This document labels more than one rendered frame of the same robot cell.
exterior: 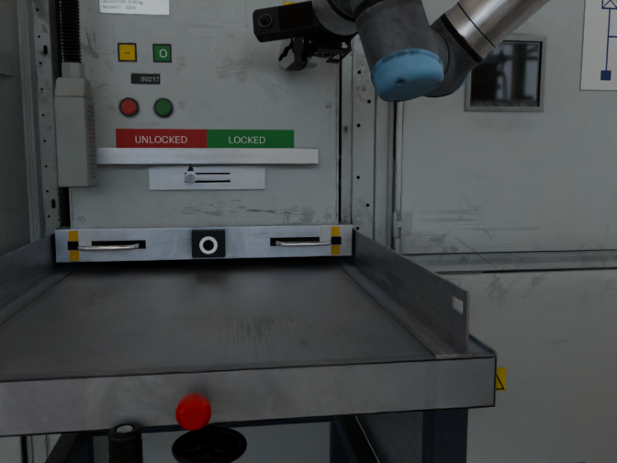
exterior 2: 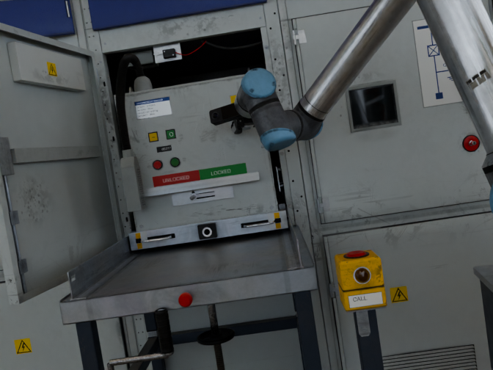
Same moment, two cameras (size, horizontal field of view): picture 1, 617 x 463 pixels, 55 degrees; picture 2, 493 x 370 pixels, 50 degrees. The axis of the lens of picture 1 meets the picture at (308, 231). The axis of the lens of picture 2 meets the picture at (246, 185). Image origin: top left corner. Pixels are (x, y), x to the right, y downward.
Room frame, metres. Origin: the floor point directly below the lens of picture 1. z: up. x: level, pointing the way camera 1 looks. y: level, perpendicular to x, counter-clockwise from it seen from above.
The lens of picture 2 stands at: (-0.63, -0.29, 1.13)
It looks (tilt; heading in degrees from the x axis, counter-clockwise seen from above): 3 degrees down; 11
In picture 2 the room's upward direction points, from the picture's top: 9 degrees counter-clockwise
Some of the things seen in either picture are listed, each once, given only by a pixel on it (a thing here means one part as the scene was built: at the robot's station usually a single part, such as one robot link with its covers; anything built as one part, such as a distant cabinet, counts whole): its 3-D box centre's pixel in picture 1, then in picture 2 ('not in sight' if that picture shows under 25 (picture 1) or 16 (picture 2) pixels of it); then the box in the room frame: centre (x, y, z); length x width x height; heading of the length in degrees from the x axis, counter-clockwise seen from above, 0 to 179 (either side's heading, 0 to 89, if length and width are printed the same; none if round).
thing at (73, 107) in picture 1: (76, 133); (133, 183); (0.98, 0.38, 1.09); 0.08 x 0.05 x 0.17; 8
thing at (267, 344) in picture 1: (206, 309); (204, 264); (0.88, 0.16, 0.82); 0.68 x 0.62 x 0.06; 8
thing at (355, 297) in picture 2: not in sight; (359, 280); (0.41, -0.29, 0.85); 0.08 x 0.08 x 0.10; 8
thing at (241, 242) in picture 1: (208, 241); (208, 229); (1.10, 0.19, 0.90); 0.54 x 0.05 x 0.06; 98
